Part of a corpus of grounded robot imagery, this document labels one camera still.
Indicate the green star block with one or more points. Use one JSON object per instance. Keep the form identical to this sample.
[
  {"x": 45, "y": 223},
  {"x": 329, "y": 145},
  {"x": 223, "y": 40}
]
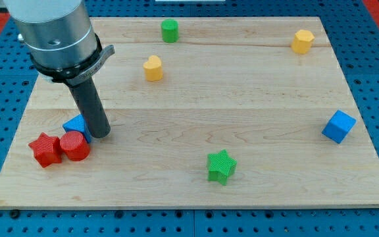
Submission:
[{"x": 220, "y": 167}]

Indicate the blue triangle block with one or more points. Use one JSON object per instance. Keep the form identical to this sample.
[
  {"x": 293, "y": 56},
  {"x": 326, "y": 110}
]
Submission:
[{"x": 78, "y": 124}]

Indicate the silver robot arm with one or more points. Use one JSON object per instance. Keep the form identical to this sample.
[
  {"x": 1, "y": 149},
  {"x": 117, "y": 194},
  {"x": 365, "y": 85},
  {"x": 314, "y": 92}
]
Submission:
[{"x": 60, "y": 37}]

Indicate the wooden board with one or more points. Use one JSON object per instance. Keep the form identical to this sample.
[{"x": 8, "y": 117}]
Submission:
[{"x": 228, "y": 83}]

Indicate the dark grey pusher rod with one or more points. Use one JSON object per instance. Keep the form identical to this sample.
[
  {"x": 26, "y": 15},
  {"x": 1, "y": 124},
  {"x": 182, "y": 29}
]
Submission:
[{"x": 90, "y": 106}]

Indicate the red cylinder block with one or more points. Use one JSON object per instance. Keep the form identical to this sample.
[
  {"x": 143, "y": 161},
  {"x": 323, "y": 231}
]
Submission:
[{"x": 75, "y": 146}]

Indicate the yellow heart block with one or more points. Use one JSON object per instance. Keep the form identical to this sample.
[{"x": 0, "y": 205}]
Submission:
[{"x": 153, "y": 69}]

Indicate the green cylinder block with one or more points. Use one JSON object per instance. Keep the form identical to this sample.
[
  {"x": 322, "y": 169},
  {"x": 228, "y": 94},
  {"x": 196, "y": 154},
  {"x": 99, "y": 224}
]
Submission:
[{"x": 170, "y": 30}]

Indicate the blue cube block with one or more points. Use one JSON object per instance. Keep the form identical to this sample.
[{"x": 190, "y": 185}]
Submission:
[{"x": 338, "y": 126}]

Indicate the red star block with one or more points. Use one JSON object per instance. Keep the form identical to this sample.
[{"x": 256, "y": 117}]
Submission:
[{"x": 46, "y": 150}]

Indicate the yellow hexagon block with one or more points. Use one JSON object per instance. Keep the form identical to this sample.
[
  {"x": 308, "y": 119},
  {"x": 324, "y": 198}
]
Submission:
[{"x": 302, "y": 41}]

